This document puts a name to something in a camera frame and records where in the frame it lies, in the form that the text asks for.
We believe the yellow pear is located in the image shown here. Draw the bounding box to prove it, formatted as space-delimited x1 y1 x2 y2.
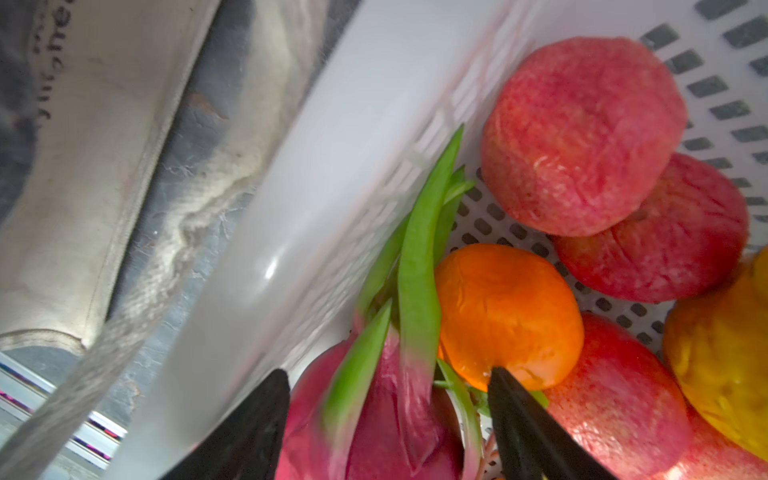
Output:
662 249 767 460

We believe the red apple back left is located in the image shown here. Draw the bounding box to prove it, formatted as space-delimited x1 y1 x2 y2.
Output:
481 37 688 237

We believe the white plastic fruit basket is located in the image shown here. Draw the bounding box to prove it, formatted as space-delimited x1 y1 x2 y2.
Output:
105 1 767 479

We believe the red apple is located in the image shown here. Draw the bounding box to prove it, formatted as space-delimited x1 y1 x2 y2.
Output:
652 405 767 480
545 313 692 479
481 37 688 237
553 153 749 303

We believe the small orange tangerine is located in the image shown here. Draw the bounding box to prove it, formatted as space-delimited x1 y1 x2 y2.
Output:
435 244 584 391

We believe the cream canvas grocery bag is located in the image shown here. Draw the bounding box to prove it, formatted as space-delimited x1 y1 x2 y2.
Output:
0 0 361 480

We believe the pink dragon fruit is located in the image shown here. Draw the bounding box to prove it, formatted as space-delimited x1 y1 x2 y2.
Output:
276 132 483 479

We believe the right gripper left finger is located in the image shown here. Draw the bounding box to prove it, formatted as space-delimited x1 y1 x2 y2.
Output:
164 369 290 480

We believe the red apple centre right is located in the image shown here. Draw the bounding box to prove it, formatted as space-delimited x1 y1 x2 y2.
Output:
652 405 767 480

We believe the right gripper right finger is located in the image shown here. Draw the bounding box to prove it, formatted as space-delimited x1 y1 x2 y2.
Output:
487 367 615 480

